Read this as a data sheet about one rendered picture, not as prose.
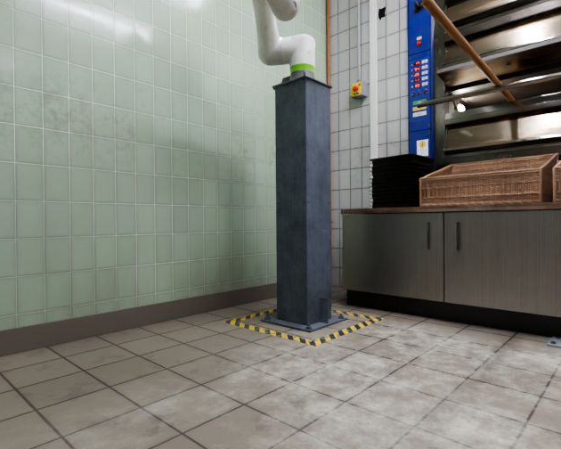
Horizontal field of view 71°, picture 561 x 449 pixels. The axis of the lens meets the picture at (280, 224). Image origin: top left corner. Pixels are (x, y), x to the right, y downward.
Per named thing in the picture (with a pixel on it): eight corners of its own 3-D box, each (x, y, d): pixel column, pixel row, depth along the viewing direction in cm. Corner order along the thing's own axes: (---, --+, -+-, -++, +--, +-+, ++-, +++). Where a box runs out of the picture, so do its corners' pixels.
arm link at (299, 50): (287, 79, 208) (286, 44, 208) (316, 77, 205) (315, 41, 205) (282, 70, 195) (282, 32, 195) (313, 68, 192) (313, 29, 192)
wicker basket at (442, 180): (450, 208, 244) (450, 164, 243) (560, 205, 205) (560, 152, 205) (417, 207, 208) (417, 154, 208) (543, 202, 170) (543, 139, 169)
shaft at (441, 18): (430, 3, 120) (430, -7, 120) (420, 6, 122) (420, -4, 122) (524, 114, 250) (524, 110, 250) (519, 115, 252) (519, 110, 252)
